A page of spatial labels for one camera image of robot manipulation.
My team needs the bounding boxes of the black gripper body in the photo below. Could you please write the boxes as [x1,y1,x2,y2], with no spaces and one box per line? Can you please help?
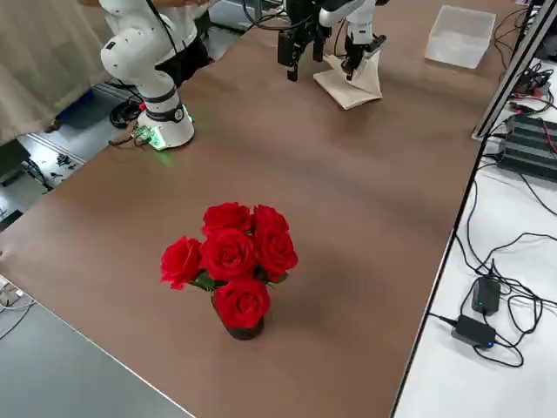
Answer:
[346,38,372,63]
[286,0,327,43]

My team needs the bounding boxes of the cream-colored tablecloth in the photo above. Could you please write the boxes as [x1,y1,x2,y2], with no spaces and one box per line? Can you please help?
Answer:
[312,43,384,111]

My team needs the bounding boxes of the clear plastic box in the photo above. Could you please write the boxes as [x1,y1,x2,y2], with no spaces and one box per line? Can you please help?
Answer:
[424,4,497,70]

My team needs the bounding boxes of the red artificial rose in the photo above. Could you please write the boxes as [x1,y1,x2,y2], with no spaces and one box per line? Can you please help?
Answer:
[212,279,272,330]
[252,204,291,239]
[254,230,299,282]
[200,229,258,282]
[160,236,205,291]
[202,202,253,237]

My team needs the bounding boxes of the black power supply unit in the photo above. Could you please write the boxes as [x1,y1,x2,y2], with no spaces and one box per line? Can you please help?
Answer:
[495,111,557,184]

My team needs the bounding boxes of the blue object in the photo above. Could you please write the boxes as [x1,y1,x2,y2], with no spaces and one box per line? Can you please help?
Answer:
[54,84,99,130]

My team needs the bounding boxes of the beige curtain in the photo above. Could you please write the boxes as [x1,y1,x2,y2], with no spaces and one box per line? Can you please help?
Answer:
[0,0,144,145]

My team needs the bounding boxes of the black power brick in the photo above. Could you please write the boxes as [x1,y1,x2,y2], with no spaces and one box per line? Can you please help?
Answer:
[471,274,502,317]
[450,314,497,349]

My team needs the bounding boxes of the dark flower vase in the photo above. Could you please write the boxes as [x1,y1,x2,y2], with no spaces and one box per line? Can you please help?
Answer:
[211,295,266,341]

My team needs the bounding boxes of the white side table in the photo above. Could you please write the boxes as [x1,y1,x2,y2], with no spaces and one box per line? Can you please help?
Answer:
[389,56,557,418]

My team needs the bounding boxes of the grey desk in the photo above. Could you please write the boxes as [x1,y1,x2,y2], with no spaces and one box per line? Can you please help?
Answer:
[0,273,197,418]

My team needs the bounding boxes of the aluminium camera post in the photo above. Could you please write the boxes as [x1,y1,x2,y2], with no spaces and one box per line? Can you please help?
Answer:
[472,0,557,141]

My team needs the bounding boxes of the black cable coil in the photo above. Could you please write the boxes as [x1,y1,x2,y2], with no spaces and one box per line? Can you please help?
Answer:
[108,93,147,130]

